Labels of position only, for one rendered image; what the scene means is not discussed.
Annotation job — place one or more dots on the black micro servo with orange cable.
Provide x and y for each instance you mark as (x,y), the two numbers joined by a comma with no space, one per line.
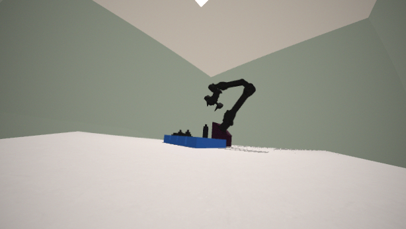
(205,131)

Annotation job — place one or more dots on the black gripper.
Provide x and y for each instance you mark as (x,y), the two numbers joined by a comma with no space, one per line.
(219,105)

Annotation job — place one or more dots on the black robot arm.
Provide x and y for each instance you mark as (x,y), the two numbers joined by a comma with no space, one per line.
(228,117)

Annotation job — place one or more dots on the blue flat deck plate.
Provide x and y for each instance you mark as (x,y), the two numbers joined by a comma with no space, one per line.
(185,139)

